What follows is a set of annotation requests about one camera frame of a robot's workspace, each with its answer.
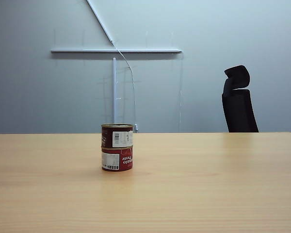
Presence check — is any dark red tomato paste can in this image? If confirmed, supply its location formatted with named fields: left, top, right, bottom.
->
left=101, top=123, right=134, bottom=149

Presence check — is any black office chair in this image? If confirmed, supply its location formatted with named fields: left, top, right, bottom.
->
left=221, top=65, right=259, bottom=133

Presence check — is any vertical white cable duct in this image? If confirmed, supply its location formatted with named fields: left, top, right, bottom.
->
left=112, top=57, right=118, bottom=125

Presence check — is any thin white hanging cable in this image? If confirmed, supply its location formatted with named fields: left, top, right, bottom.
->
left=113, top=41, right=139, bottom=133

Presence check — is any horizontal white cable duct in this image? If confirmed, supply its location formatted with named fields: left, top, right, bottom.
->
left=50, top=49, right=183, bottom=54

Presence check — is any diagonal white cable duct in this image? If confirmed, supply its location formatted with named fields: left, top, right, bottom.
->
left=85, top=0, right=115, bottom=44

